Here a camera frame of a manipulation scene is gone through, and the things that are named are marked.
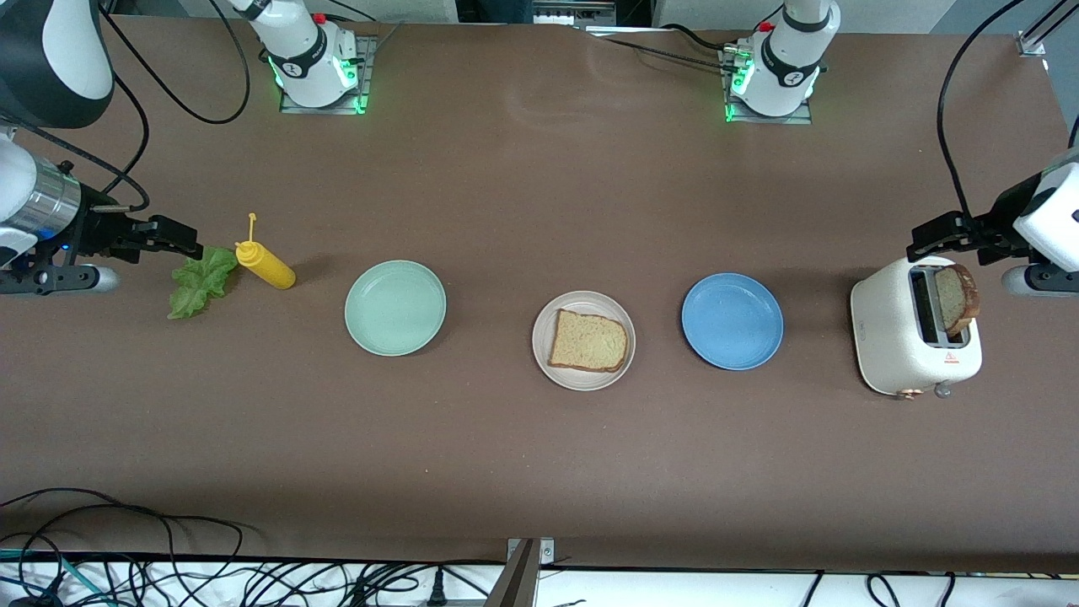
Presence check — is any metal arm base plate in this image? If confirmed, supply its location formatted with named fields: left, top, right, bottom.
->
left=719, top=46, right=815, bottom=126
left=279, top=34, right=378, bottom=115

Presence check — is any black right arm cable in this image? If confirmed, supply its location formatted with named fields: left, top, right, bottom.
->
left=0, top=0, right=254, bottom=212

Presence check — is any aluminium profile corner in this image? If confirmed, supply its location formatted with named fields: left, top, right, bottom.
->
left=1016, top=0, right=1079, bottom=58

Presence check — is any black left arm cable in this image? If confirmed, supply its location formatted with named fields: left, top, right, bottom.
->
left=936, top=0, right=1029, bottom=222

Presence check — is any yellow squeeze bottle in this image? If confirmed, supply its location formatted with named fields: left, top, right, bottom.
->
left=235, top=212, right=298, bottom=291

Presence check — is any green lettuce leaf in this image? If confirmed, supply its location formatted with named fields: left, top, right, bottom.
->
left=167, top=246, right=239, bottom=320

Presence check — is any beige plate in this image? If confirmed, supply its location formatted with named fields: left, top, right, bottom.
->
left=531, top=290, right=637, bottom=392

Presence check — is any black braided cable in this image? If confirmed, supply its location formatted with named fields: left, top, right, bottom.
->
left=586, top=24, right=743, bottom=73

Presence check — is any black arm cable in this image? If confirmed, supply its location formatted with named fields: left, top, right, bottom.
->
left=936, top=0, right=1029, bottom=222
left=0, top=0, right=254, bottom=212

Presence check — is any blue plate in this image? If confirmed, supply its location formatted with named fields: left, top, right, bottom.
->
left=681, top=272, right=785, bottom=371

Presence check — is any grey device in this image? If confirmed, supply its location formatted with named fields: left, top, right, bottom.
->
left=534, top=0, right=618, bottom=28

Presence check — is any white toaster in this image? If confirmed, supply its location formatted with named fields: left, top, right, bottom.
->
left=850, top=255, right=984, bottom=399

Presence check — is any teal cable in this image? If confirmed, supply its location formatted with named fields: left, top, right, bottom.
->
left=0, top=548, right=115, bottom=607

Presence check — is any metal table edge bracket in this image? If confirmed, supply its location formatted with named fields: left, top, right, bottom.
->
left=485, top=537, right=557, bottom=607

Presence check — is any black looped cable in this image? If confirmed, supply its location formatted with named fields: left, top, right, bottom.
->
left=0, top=487, right=254, bottom=607

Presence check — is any toasted bread slice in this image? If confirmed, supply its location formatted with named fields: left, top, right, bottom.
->
left=547, top=309, right=631, bottom=373
left=934, top=263, right=981, bottom=340

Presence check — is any mint green plate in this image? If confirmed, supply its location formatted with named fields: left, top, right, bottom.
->
left=344, top=260, right=448, bottom=357

